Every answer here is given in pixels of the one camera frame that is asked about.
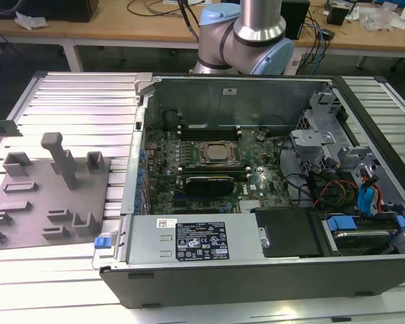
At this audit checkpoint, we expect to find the green RAM stick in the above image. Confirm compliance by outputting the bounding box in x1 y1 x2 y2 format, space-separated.
180 121 240 130
0 119 24 137

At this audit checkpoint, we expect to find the black RAM slot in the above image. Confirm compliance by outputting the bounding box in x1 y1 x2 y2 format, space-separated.
179 128 241 133
182 172 251 176
182 167 251 171
179 136 241 141
179 132 241 137
182 169 251 173

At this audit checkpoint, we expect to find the metal CPU socket cover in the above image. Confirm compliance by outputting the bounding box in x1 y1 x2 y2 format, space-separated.
195 140 239 166

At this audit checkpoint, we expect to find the silver CPU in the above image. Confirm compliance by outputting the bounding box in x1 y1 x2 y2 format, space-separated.
205 144 229 159

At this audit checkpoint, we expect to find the black graphics card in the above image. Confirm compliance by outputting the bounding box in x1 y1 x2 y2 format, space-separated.
184 174 236 197

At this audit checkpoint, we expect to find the green PC motherboard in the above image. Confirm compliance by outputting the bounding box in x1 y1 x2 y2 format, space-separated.
143 123 293 215

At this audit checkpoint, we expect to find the silver power supply unit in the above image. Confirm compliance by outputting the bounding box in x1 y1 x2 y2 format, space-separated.
114 214 267 271

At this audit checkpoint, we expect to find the black plastic shroud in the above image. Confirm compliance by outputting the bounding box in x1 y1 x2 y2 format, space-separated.
254 208 322 260

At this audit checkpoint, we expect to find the grey metal drive cage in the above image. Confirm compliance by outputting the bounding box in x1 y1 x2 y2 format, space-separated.
289 90 405 217

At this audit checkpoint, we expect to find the open black PC case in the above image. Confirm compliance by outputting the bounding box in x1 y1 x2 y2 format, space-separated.
90 72 405 310

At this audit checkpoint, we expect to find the hard disk in blue carrier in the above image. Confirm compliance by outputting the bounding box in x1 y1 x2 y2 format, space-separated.
322 212 405 254

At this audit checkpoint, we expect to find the wooden desk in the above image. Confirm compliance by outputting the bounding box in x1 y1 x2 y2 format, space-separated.
0 0 405 70

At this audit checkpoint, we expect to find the grey parts rack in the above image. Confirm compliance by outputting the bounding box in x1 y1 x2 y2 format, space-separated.
0 131 112 252

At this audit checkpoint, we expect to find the tall black box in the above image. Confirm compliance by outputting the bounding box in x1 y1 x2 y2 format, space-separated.
282 0 311 41

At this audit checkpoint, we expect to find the small black box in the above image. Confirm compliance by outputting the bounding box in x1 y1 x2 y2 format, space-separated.
326 3 351 25

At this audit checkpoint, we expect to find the large black equipment box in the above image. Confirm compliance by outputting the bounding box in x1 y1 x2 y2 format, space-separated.
0 0 99 23

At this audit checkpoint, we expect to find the crumpled white paper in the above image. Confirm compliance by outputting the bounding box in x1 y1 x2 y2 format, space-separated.
14 9 55 32

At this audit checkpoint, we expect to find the clear plastic bag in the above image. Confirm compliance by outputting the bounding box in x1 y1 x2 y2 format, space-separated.
363 5 405 36

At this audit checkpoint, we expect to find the red yellow wire bundle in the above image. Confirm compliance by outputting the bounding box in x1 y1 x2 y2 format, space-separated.
316 178 359 207

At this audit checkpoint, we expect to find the grey braided cable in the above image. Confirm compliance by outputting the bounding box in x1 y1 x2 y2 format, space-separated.
184 0 196 38

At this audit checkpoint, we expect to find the blue flat wire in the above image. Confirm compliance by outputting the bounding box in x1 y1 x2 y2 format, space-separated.
357 165 379 215

